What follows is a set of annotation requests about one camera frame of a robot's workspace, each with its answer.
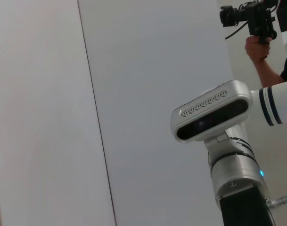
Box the black DSLR camera rig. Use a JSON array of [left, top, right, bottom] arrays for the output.
[[219, 0, 279, 45]]

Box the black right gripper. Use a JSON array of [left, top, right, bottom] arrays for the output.
[[216, 183, 279, 226]]

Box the black camera cable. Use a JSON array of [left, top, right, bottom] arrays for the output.
[[225, 22, 249, 40]]

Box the person's bare forearm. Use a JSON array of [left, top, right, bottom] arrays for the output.
[[251, 57, 286, 88]]

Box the silver cable connector plug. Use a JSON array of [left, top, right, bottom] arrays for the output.
[[265, 194, 287, 209]]

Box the person's bare hand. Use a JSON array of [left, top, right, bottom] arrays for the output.
[[244, 35, 270, 63]]

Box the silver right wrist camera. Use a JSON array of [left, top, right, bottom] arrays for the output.
[[170, 80, 254, 151]]

